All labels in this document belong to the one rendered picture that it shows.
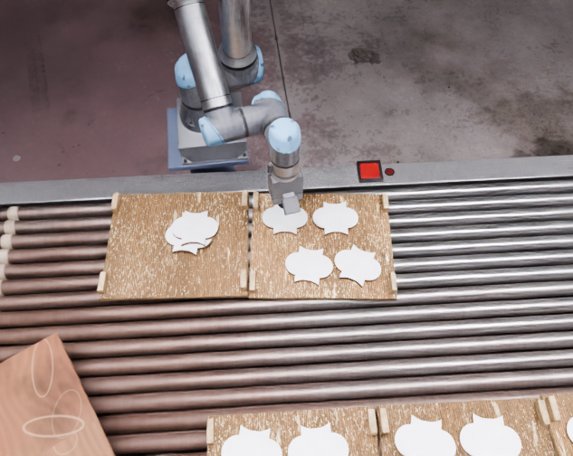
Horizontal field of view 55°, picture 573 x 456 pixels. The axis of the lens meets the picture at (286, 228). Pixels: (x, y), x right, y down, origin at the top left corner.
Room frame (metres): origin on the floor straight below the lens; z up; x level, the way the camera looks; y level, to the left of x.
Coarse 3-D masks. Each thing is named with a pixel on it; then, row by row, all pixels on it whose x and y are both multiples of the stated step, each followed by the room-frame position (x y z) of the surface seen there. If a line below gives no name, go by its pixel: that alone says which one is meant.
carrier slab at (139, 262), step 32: (224, 192) 0.98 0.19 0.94; (128, 224) 0.86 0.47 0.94; (160, 224) 0.86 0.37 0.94; (224, 224) 0.86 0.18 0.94; (128, 256) 0.75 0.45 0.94; (160, 256) 0.75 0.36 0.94; (192, 256) 0.75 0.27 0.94; (224, 256) 0.75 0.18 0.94; (128, 288) 0.65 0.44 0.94; (160, 288) 0.65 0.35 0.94; (192, 288) 0.65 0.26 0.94; (224, 288) 0.65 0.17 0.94
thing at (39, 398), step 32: (32, 352) 0.43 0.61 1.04; (64, 352) 0.43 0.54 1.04; (0, 384) 0.36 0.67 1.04; (32, 384) 0.36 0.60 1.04; (64, 384) 0.36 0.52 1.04; (0, 416) 0.28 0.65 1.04; (32, 416) 0.28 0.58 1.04; (64, 416) 0.28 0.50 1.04; (96, 416) 0.28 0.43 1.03; (0, 448) 0.22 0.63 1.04; (32, 448) 0.22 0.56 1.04; (64, 448) 0.22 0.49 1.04; (96, 448) 0.22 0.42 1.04
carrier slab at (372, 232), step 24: (312, 216) 0.89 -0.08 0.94; (360, 216) 0.89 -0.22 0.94; (384, 216) 0.89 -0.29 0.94; (264, 240) 0.81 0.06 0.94; (288, 240) 0.81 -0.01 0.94; (312, 240) 0.81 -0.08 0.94; (336, 240) 0.81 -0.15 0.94; (360, 240) 0.81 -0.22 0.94; (384, 240) 0.81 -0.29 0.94; (264, 264) 0.73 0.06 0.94; (384, 264) 0.73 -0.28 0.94; (264, 288) 0.65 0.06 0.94; (288, 288) 0.65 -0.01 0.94; (312, 288) 0.65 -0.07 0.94; (336, 288) 0.65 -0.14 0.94; (360, 288) 0.65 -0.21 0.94; (384, 288) 0.65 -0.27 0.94
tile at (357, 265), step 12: (348, 252) 0.76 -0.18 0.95; (360, 252) 0.76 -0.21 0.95; (372, 252) 0.76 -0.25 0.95; (336, 264) 0.72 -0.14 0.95; (348, 264) 0.72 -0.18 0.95; (360, 264) 0.72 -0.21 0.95; (372, 264) 0.72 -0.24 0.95; (348, 276) 0.68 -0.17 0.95; (360, 276) 0.68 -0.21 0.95; (372, 276) 0.68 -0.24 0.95
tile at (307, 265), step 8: (304, 248) 0.77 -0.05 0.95; (288, 256) 0.75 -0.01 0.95; (296, 256) 0.75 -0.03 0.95; (304, 256) 0.75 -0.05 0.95; (312, 256) 0.75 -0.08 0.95; (320, 256) 0.75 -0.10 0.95; (288, 264) 0.72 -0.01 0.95; (296, 264) 0.72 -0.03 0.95; (304, 264) 0.72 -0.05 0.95; (312, 264) 0.72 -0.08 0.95; (320, 264) 0.72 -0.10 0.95; (328, 264) 0.72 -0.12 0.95; (296, 272) 0.69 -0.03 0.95; (304, 272) 0.69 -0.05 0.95; (312, 272) 0.69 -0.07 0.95; (320, 272) 0.69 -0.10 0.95; (328, 272) 0.69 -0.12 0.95; (296, 280) 0.67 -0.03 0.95; (304, 280) 0.67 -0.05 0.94; (312, 280) 0.67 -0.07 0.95
